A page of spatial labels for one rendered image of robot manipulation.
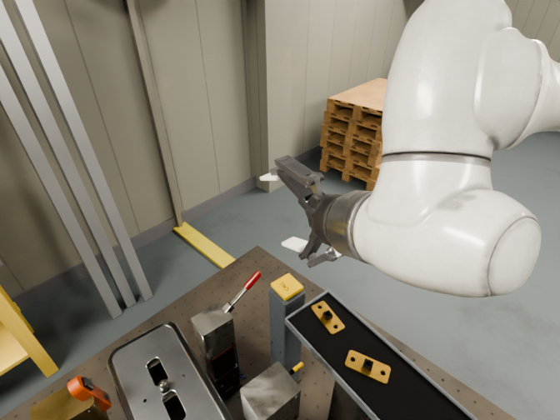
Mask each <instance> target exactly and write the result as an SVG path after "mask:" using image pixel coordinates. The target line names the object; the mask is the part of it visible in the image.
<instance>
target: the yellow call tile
mask: <svg viewBox="0 0 560 420"><path fill-rule="evenodd" d="M271 287H272V288H273V289H274V290H275V291H276V292H277V293H278V294H279V296H280V297H281V298H282V299H283V300H284V301H286V300H288V299H289V298H291V297H292V296H294V295H295V294H297V293H299V292H301V291H302V290H303V285H302V284H300V283H299V282H298V281H297V280H296V279H295V278H294V277H293V276H292V275H291V274H290V273H288V274H286V275H284V276H283V277H280V278H279V279H278V280H276V281H274V282H272V283H271Z"/></svg>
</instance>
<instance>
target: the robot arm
mask: <svg viewBox="0 0 560 420"><path fill-rule="evenodd" d="M547 131H554V132H560V63H558V62H554V61H553V60H552V59H551V58H550V57H549V55H548V50H547V49H546V47H545V45H544V44H543V43H542V42H541V41H539V40H533V39H528V38H526V37H524V36H523V35H522V34H521V33H520V32H519V31H518V30H517V29H516V28H514V27H512V14H511V11H510V9H509V7H508V6H507V4H506V3H505V2H504V1H503V0H425V1H424V2H423V3H422V5H421V6H420V7H419V8H418V9H417V10H416V11H415V12H414V14H413V15H412V16H411V17H410V19H409V21H408V22H407V25H406V27H405V28H404V31H403V33H402V36H401V39H400V41H399V44H398V45H397V49H396V52H395V54H394V57H393V60H392V65H391V68H390V71H389V74H388V78H387V86H386V91H385V97H384V103H383V110H382V162H381V167H380V171H379V174H378V178H377V182H376V185H375V187H374V189H373V191H357V190H355V191H351V192H348V193H346V194H344V195H341V194H326V193H325V192H324V191H322V188H321V183H320V182H321V181H323V180H324V176H323V175H322V174H321V173H320V172H314V171H312V170H311V169H309V168H308V167H306V166H304V165H303V164H301V163H300V162H298V161H297V160H295V159H294V158H292V157H290V156H289V155H285V156H282V157H279V158H277V159H275V160H274V162H275V164H276V167H274V168H272V169H270V170H269V171H270V173H268V174H265V175H263V176H261V177H260V180H261V181H279V180H282V181H283V182H284V183H285V184H286V186H287V187H288V188H289V189H290V190H291V191H292V192H293V194H294V195H295V196H296V197H297V198H298V201H297V202H298V203H299V204H300V205H301V207H302V208H303V209H304V210H305V213H306V215H307V218H308V223H309V226H310V228H311V229H312V231H311V233H310V235H309V240H308V241H305V240H302V239H300V238H297V237H290V238H289V239H287V240H285V241H283V242H282V246H284V247H286V248H290V249H292V250H295V251H296V253H298V254H299V255H298V256H299V258H300V260H303V259H305V258H306V259H307V260H308V262H307V266H308V267H309V268H313V267H315V266H317V265H318V264H320V263H323V262H325V261H329V262H334V261H336V260H338V259H339V258H341V257H343V256H347V257H350V258H354V259H357V260H359V261H361V262H363V263H366V264H370V265H373V266H374V267H375V268H377V269H378V270H379V271H380V272H381V273H384V274H385V275H387V276H389V277H391V278H394V279H396V280H398V281H400V282H402V283H406V284H408V285H411V286H414V287H416V288H421V289H425V290H428V291H432V292H435V293H442V294H447V295H452V296H457V297H464V298H485V297H494V296H502V295H506V294H509V293H513V292H514V291H516V290H518V289H519V288H520V287H521V286H522V285H523V284H524V283H525V282H526V281H527V280H528V278H529V276H530V275H531V273H532V271H533V269H534V266H535V264H536V261H537V260H538V255H539V252H540V247H541V241H542V232H541V228H540V224H539V222H538V220H537V218H536V217H535V216H534V215H533V214H532V213H531V212H530V211H529V210H528V209H527V208H525V207H524V206H523V205H522V204H521V203H520V202H518V201H516V200H515V199H513V198H511V197H509V196H508V195H506V194H505V193H503V192H498V191H493V185H492V181H491V160H492V154H493V152H495V151H497V150H509V149H512V148H515V147H516V146H517V145H518V144H519V143H520V142H521V141H522V140H523V139H524V138H526V137H527V136H529V135H531V134H533V133H539V132H547ZM307 200H308V202H306V201H307ZM322 243H325V244H327V245H329V247H328V248H327V251H325V253H323V254H321V255H319V256H318V257H317V256H316V254H315V253H316V252H317V251H318V249H319V248H320V246H321V245H322Z"/></svg>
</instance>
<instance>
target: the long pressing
mask: <svg viewBox="0 0 560 420"><path fill-rule="evenodd" d="M154 359H158V360H159V361H160V363H161V365H162V368H163V370H164V372H165V373H166V375H167V382H168V384H169V386H170V390H169V391H168V392H166V393H161V391H160V388H159V386H156V385H155V383H154V381H153V378H152V376H151V374H150V372H149V370H148V364H149V363H150V362H151V361H153V360H154ZM107 368H108V371H109V373H110V376H111V379H112V382H113V385H114V387H115V390H116V392H117V396H118V399H119V402H120V403H121V406H122V410H123V413H124V415H125V418H126V420H172V419H171V418H170V416H169V414H168V410H167V409H166V407H165V405H164V403H163V398H164V397H165V396H166V395H168V394H169V393H171V392H175V393H176V395H177V398H178V400H179V402H180V403H181V405H182V408H183V410H184V412H185V413H186V416H185V418H184V419H183V420H234V419H233V416H232V415H231V413H230V412H229V411H228V408H227V407H226V405H225V403H224V402H223V400H222V399H221V397H220V395H219V394H218V391H217V390H216V388H215V387H214V386H213V383H212V382H211V380H210V378H209V377H208V375H207V373H206V372H205V370H204V368H203V366H202V364H201V363H200V362H199V360H198V358H197V356H196V355H195V353H194V351H193V350H192V348H191V347H190V345H189V343H188V341H187V339H186V338H185V337H184V335H183V333H182V331H181V330H180V328H179V326H178V325H177V324H176V323H175V322H173V321H166V322H163V323H161V324H159V325H157V326H156V327H153V328H152V329H150V330H148V331H146V332H144V333H143V334H141V335H139V336H137V337H135V338H134V339H132V340H130V341H128V342H125V343H124V344H123V345H121V346H119V347H117V348H116V349H114V350H113V351H112V352H111V354H110V355H109V357H108V359H107ZM183 374H184V375H185V377H183ZM144 399H147V401H146V402H143V400H144Z"/></svg>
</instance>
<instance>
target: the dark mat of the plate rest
mask: <svg viewBox="0 0 560 420"><path fill-rule="evenodd" d="M321 301H324V302H325V303H326V304H327V305H328V306H329V307H330V308H331V309H332V311H333V312H334V313H335V314H336V316H337V317H338V318H339V319H340V321H341V322H342V323H343V325H344V326H345V328H344V329H343V330H342V331H340V332H337V333H335V334H333V335H332V334H331V333H330V332H329V331H328V330H327V329H326V328H325V326H324V325H323V324H322V322H321V321H320V320H319V318H318V317H317V315H316V314H315V313H314V312H313V310H312V309H311V307H312V306H313V305H315V304H317V303H320V302H321ZM288 321H289V322H290V323H291V324H292V325H293V326H294V327H295V328H296V329H297V330H298V331H299V332H300V333H301V334H302V335H303V336H304V337H305V339H306V340H307V341H308V342H309V343H310V344H311V345H312V346H313V347H314V348H315V350H316V351H317V352H318V353H319V354H320V355H321V356H322V357H323V358H324V359H325V360H326V362H327V363H328V364H329V365H330V366H331V367H332V368H333V369H334V370H335V371H336V373H337V374H338V375H339V376H340V377H341V378H342V379H343V380H344V381H345V382H346V383H347V385H348V386H349V387H350V388H351V389H352V390H353V391H354V392H355V393H356V394H357V395H358V396H359V397H360V398H361V399H362V400H363V401H364V402H365V403H366V404H367V406H368V407H369V408H370V409H371V410H372V411H373V412H374V413H375V414H376V415H377V417H378V418H379V419H380V420H472V419H471V418H470V417H469V416H468V415H467V414H466V413H464V412H463V411H462V410H461V409H460V408H459V407H457V406H456V405H455V404H454V403H453V402H452V401H450V400H449V399H448V398H447V397H446V396H445V395H444V394H442V393H441V392H440V391H439V390H438V389H437V388H436V387H434V386H433V385H432V384H431V383H430V382H429V381H428V380H427V379H426V378H425V377H424V376H423V375H421V374H420V373H419V372H418V371H417V370H416V369H415V368H413V367H412V366H411V365H410V364H409V363H408V362H406V361H405V360H404V359H403V358H402V357H401V356H399V355H398V354H397V353H396V352H395V351H394V350H393V349H391V348H390V347H389V346H388V345H387V344H386V343H385V342H384V341H383V340H382V339H381V338H380V337H378V336H377V335H376V334H375V333H374V332H373V331H371V330H370V329H369V328H368V327H367V326H366V325H365V324H363V323H362V322H361V321H360V320H359V319H358V318H357V317H355V316H354V315H353V314H352V313H351V312H349V311H348V310H347V309H346V308H345V307H344V306H343V305H342V304H341V303H340V302H339V301H338V300H337V299H336V298H334V297H333V296H332V295H331V294H330V293H329V292H328V293H327V294H325V295H324V296H322V297H320V298H319V299H318V300H317V301H315V302H313V303H312V304H310V305H309V306H307V307H305V308H304V309H303V310H302V311H300V312H298V313H297V314H295V315H294V316H292V317H290V318H289V319H288ZM350 350H353V351H355V352H357V353H361V354H362V355H364V356H367V357H369V358H372V359H374V360H376V361H378V362H380V363H383V364H385V365H388V366H389V367H390V368H391V371H390V374H389V378H388V381H387V384H383V383H381V382H378V381H376V380H374V379H372V378H370V377H367V376H365V375H363V374H361V373H360V372H357V371H354V370H352V369H351V368H349V367H346V366H345V362H346V359H347V357H348V353H349V351H350Z"/></svg>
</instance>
